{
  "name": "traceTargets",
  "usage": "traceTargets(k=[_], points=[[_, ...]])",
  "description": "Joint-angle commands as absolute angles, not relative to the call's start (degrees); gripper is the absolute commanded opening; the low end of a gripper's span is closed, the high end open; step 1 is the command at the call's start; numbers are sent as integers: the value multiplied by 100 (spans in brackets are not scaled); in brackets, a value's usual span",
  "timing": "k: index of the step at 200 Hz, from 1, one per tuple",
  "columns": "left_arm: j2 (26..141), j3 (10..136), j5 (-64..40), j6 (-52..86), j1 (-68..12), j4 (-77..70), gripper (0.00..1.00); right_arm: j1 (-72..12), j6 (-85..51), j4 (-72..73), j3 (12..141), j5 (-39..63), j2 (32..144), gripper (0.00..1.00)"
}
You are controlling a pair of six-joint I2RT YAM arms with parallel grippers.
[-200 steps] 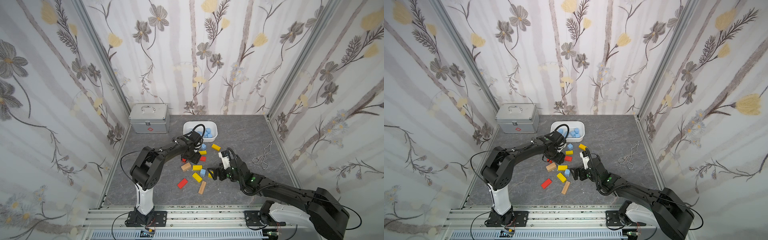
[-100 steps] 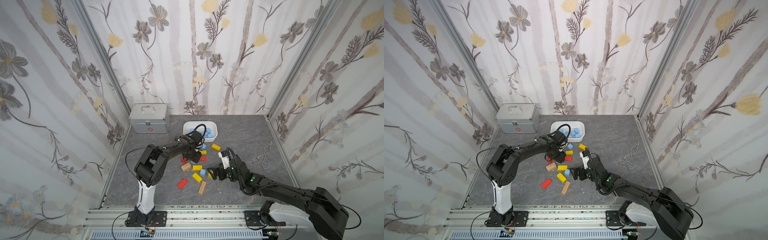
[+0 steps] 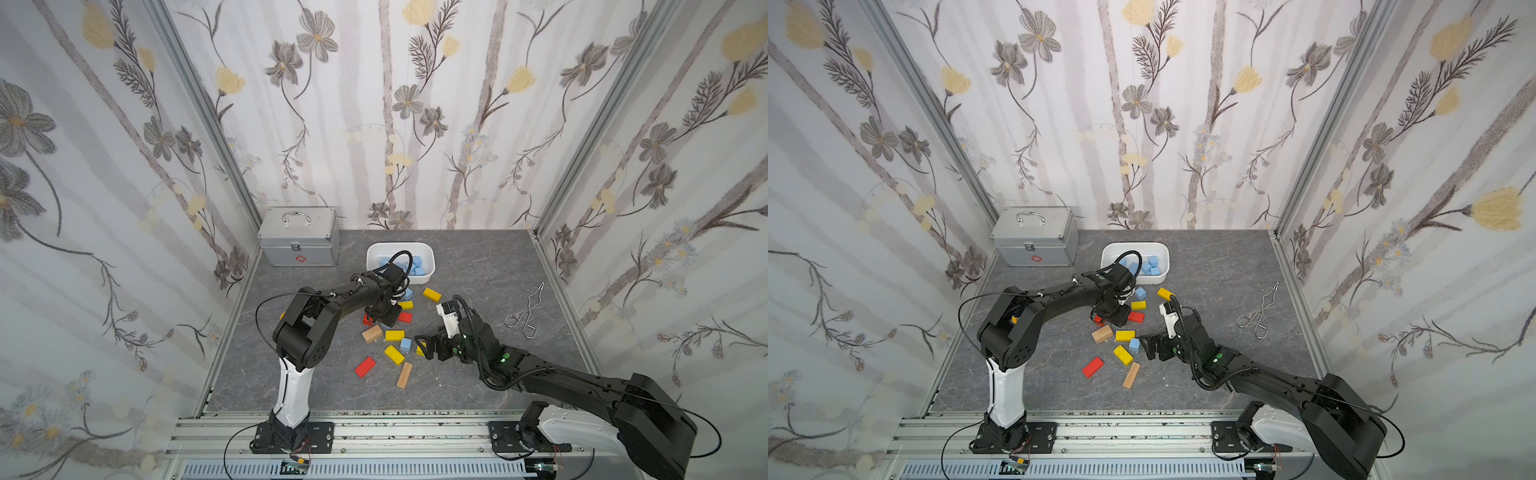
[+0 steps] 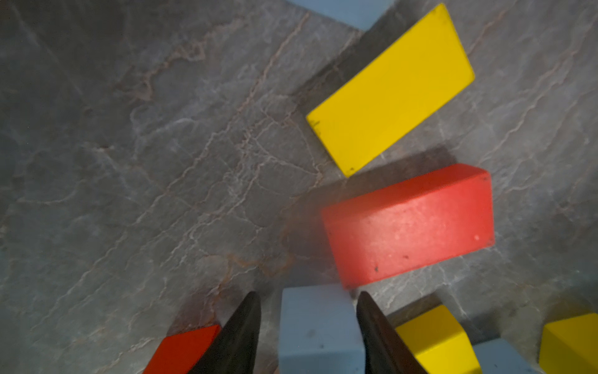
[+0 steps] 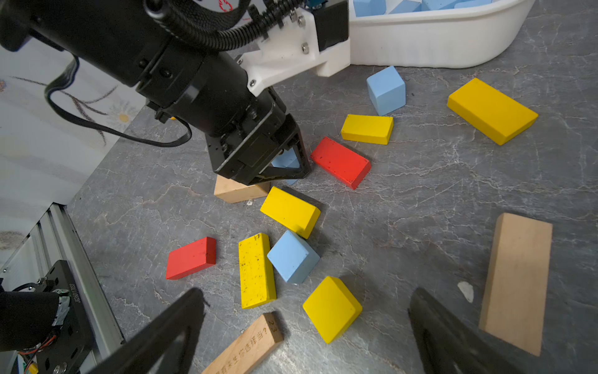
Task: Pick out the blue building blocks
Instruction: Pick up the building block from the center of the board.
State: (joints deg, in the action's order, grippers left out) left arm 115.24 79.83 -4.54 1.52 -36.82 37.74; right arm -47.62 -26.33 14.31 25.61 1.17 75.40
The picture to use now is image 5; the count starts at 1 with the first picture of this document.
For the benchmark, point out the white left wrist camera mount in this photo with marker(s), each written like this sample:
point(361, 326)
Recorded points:
point(309, 39)

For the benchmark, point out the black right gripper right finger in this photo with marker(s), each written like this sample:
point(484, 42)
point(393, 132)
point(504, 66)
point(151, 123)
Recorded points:
point(445, 344)

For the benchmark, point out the light blue cube block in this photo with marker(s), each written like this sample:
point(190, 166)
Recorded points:
point(472, 3)
point(369, 8)
point(387, 91)
point(433, 5)
point(293, 258)
point(286, 160)

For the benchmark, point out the yellow flat block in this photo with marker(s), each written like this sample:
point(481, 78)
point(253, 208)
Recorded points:
point(293, 213)

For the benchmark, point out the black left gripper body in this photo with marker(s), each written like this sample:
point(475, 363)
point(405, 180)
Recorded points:
point(244, 132)

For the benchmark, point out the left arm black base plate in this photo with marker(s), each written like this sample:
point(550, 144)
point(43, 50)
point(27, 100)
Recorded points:
point(72, 332)

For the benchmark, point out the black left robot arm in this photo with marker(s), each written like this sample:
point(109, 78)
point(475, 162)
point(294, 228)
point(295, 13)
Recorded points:
point(125, 38)

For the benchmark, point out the red rectangular block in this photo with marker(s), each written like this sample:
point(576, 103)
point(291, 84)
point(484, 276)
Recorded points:
point(342, 163)

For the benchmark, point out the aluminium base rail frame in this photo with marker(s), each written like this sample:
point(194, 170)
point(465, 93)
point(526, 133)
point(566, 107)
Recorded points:
point(52, 258)

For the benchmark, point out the white plastic tub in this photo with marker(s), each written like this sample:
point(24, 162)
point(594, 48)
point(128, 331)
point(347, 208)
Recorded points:
point(450, 38)

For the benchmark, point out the natural wood long block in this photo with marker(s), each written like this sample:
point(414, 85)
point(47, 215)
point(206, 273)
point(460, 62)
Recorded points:
point(514, 301)
point(250, 348)

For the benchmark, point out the yellow long block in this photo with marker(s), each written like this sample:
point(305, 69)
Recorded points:
point(256, 272)

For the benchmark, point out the yellow rectangular block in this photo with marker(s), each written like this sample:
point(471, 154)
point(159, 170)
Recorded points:
point(493, 113)

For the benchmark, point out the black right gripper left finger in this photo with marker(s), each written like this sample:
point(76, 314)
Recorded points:
point(167, 344)

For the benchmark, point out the red long block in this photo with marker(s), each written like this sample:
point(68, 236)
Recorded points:
point(191, 259)

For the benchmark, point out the long light blue block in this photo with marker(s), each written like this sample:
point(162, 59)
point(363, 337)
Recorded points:
point(407, 6)

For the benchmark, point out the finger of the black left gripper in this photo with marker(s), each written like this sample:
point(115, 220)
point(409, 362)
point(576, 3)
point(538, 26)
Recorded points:
point(288, 136)

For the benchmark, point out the yellow cube block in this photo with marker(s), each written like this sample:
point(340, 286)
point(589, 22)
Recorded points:
point(332, 308)

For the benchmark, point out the yellow small block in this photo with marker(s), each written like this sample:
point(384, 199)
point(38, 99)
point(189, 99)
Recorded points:
point(368, 129)

